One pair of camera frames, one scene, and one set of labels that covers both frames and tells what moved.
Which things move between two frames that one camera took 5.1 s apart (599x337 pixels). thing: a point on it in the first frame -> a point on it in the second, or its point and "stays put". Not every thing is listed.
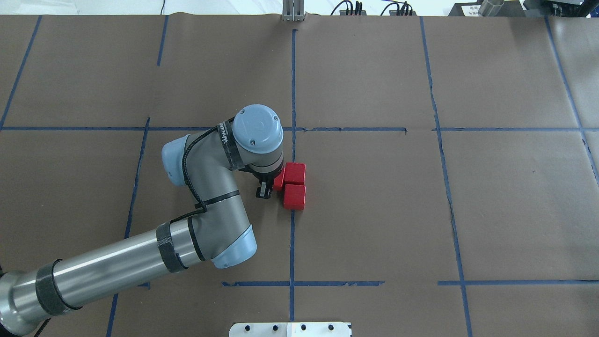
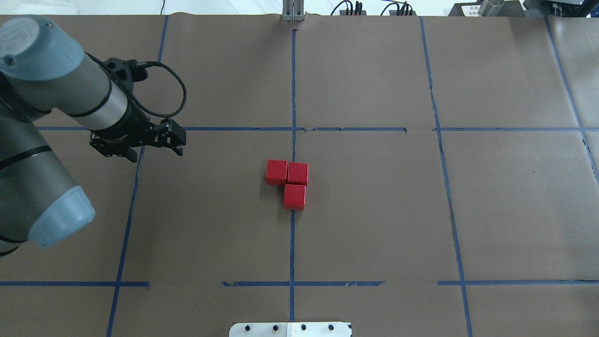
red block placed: (295, 173) stays put
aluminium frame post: (293, 10) stays put
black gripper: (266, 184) -> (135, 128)
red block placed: (294, 197) stays put
